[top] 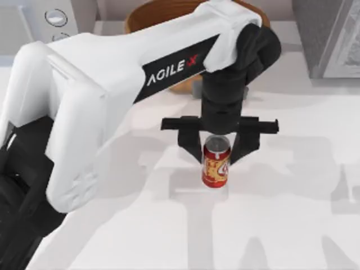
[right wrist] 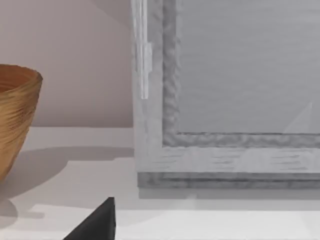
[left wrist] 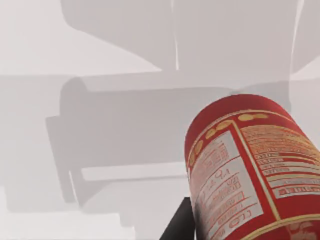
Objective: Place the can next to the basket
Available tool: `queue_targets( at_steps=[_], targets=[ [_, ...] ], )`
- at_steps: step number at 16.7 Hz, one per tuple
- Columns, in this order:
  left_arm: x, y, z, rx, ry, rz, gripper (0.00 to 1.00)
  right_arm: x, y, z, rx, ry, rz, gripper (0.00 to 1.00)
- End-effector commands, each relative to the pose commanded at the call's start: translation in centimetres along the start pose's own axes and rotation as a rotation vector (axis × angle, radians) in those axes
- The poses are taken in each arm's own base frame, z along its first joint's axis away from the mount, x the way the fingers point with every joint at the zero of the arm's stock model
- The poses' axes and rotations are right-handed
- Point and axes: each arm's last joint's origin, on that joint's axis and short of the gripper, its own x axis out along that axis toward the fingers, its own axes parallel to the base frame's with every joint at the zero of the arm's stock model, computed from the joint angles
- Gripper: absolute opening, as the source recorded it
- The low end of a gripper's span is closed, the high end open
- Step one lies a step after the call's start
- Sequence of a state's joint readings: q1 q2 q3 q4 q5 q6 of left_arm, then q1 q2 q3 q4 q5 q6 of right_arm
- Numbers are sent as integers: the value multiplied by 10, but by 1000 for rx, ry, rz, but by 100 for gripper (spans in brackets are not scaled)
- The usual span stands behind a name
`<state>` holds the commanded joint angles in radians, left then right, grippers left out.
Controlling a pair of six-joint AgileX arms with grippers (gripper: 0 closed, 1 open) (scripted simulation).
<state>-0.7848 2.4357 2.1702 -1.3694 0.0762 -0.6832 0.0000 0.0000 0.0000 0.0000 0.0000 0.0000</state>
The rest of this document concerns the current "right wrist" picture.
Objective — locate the grey cabinet door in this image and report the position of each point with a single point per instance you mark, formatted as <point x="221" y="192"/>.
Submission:
<point x="240" y="75"/>

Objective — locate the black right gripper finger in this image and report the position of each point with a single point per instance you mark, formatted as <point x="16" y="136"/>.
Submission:
<point x="101" y="223"/>

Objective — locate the brown wooden bowl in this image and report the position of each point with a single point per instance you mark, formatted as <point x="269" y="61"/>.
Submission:
<point x="15" y="110"/>

